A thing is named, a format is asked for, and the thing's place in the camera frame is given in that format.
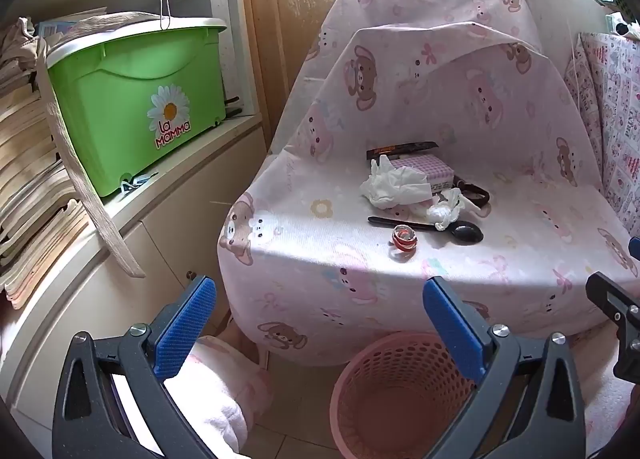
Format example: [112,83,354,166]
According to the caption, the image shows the cream cabinet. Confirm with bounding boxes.
[0,114,273,440]

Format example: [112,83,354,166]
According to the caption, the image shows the large white tissue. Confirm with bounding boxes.
[360,155,433,210]

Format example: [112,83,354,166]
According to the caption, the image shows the stack of old papers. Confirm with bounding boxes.
[0,16,101,310]

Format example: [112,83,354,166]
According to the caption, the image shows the person's right leg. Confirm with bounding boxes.
[575,329,640,459]

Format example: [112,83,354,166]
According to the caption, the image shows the pink blue checkered box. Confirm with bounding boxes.
[387,155,455,194]

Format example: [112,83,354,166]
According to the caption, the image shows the pink bear print sofa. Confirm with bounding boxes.
[218,0,640,367]

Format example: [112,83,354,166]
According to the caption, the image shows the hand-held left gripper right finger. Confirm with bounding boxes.
[422,276,588,459]

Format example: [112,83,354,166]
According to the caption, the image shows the beige cloth strap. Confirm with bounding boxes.
[37,36,146,279]

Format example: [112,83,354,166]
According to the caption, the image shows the pink plastic mesh basket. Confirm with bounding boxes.
[330,331,481,459]

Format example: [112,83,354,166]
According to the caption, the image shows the worn wooden door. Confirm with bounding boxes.
[240,0,506,154]

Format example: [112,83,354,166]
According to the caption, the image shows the pink patchwork printed cloth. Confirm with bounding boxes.
[562,31,640,240]

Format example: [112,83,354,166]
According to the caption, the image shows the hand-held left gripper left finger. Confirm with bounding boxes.
[52,275,241,459]

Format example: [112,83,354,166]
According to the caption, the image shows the black snack packet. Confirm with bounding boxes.
[366,141,441,160]

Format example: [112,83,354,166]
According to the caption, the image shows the small white tissue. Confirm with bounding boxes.
[425,187,482,232]

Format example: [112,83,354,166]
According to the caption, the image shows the black strap loop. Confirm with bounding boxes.
[452,182,491,208]

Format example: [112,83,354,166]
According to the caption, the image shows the black plastic spoon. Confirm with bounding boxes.
[367,215,484,244]

